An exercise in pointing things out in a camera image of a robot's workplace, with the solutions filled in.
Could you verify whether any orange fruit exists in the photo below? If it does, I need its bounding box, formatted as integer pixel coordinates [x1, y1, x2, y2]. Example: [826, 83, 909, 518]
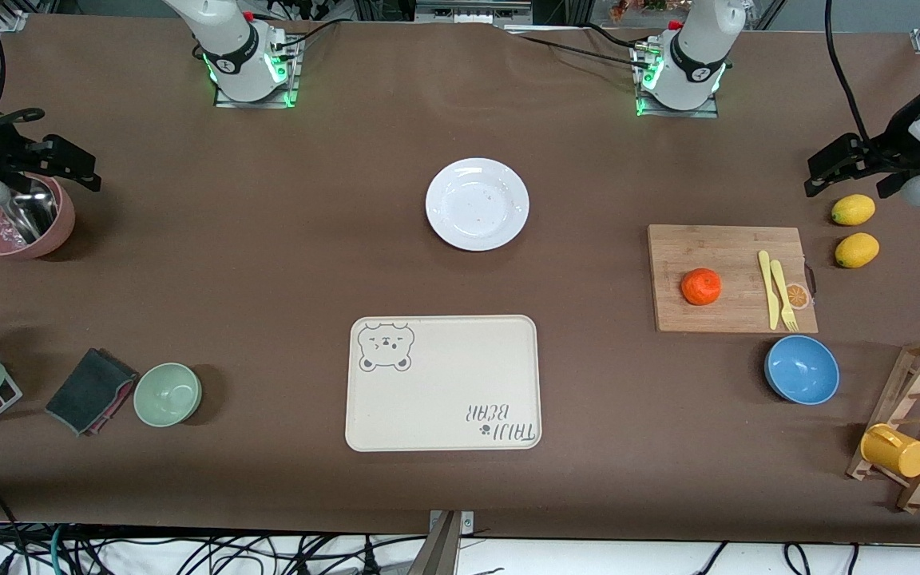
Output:
[681, 268, 723, 307]

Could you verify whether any white round plate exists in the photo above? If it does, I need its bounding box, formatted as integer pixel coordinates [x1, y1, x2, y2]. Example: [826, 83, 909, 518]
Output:
[426, 157, 530, 252]

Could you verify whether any yellow lemon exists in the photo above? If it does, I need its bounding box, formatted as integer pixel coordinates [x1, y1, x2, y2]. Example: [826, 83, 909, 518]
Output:
[831, 194, 876, 226]
[835, 232, 880, 269]

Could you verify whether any pink bowl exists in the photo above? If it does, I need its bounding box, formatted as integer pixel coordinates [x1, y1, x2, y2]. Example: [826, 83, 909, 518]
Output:
[0, 169, 76, 260]

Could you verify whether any metal scoop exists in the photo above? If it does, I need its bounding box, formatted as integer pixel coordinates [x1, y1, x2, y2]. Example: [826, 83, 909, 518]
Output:
[1, 188, 58, 244]

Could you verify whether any orange slice tag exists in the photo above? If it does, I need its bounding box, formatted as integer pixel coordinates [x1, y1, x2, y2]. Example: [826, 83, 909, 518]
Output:
[783, 264, 817, 311]

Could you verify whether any yellow plastic fork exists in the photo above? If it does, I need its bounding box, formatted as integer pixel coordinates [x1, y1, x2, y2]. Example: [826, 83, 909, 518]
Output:
[770, 259, 799, 332]

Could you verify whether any yellow plastic knife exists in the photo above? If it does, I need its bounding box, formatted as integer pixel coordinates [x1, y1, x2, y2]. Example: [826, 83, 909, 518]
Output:
[758, 250, 781, 331]

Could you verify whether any wooden cutting board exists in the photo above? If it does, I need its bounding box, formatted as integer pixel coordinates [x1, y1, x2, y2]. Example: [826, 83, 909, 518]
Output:
[648, 224, 819, 334]

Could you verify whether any blue bowl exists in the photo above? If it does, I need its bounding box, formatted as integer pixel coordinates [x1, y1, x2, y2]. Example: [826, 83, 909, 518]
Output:
[764, 335, 840, 406]

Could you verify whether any brown table cloth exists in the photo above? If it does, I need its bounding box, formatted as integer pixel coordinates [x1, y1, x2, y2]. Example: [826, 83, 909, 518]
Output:
[0, 12, 920, 545]

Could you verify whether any dark grey folded cloth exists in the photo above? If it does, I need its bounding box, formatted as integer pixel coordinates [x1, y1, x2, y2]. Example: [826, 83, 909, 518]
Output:
[45, 347, 138, 436]

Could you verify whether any pink folded cloth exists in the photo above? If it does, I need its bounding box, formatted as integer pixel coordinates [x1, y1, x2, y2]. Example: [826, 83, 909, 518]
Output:
[86, 374, 140, 437]

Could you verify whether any light green bowl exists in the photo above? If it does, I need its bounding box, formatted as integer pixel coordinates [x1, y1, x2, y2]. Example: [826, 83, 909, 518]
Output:
[133, 363, 203, 428]

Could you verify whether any yellow mug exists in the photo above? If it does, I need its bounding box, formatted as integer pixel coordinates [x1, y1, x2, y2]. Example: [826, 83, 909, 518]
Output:
[860, 423, 920, 478]

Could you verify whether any cream bear print tray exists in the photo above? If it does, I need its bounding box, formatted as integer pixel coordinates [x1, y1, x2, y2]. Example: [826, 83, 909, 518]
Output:
[345, 315, 542, 453]

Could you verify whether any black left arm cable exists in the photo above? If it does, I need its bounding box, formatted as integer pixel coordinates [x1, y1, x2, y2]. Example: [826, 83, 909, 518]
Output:
[824, 0, 872, 141]

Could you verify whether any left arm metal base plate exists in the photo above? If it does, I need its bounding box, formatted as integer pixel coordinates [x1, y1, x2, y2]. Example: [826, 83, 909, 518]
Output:
[634, 44, 720, 119]

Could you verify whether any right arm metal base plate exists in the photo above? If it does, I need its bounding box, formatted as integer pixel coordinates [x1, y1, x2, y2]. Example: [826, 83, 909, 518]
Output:
[214, 36, 301, 109]

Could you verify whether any black right base cable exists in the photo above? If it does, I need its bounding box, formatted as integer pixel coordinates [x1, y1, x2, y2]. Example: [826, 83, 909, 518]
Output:
[268, 18, 343, 61]

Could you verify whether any black base cable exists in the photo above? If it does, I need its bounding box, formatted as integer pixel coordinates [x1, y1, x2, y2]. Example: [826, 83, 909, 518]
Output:
[508, 22, 646, 69]
[268, 18, 343, 61]

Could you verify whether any black left base cable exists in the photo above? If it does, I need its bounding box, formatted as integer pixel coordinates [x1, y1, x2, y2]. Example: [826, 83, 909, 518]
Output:
[508, 22, 646, 69]

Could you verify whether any teal cable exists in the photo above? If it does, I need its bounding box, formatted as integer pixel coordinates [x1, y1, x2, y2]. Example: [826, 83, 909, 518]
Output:
[46, 525, 69, 575]

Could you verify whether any metal clamp bracket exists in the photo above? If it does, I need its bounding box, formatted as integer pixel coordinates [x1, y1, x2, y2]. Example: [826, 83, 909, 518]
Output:
[428, 511, 475, 536]

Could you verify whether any grey camera mount pole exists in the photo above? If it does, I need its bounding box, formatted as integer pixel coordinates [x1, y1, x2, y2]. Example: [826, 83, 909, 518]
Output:
[406, 511, 462, 575]

